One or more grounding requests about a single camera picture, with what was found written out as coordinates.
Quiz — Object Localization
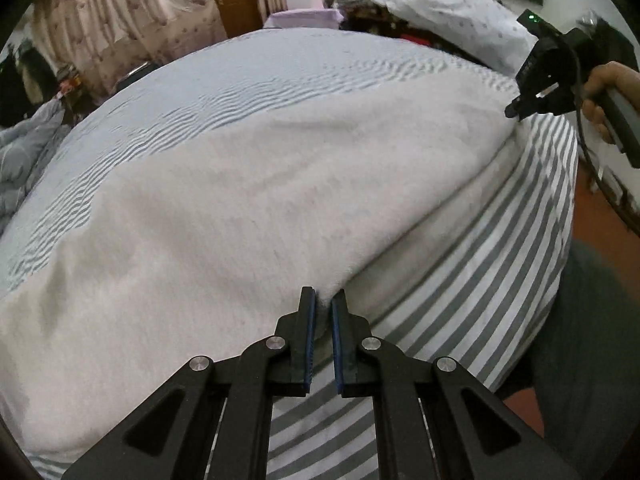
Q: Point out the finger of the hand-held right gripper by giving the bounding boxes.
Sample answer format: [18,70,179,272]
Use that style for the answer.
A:
[504,84,572,121]

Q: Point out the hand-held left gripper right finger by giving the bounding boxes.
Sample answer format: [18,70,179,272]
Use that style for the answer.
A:
[330,289,583,480]

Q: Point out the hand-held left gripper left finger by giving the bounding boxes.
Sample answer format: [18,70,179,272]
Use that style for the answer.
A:
[60,286,317,480]

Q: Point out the white towel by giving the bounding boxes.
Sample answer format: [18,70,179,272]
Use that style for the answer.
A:
[0,57,526,466]

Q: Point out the person's right hand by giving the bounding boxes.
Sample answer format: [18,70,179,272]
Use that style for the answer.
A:
[582,61,640,144]

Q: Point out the light blue dotted bedding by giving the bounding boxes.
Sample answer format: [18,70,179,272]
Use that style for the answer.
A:
[370,0,538,76]

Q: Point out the grey striped bed sheet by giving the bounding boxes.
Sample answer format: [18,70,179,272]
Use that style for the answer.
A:
[0,27,581,480]

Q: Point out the pile of dark clothes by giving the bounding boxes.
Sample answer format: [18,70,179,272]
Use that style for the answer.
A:
[322,0,471,53]

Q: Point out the person's grey trouser leg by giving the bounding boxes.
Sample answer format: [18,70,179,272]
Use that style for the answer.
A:
[530,240,640,461]

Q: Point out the lilac folded cloth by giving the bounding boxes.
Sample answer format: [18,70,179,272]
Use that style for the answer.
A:
[263,7,343,31]

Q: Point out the black storage box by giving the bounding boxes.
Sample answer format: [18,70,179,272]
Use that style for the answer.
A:
[117,61,153,83]

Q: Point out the folded grey quilt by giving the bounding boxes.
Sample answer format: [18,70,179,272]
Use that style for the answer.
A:
[0,97,71,226]

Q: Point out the pink patterned curtain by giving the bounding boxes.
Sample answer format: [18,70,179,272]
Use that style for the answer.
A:
[32,0,228,96]

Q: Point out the dark hanging clothes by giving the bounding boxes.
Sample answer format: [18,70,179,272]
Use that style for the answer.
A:
[0,42,61,128]

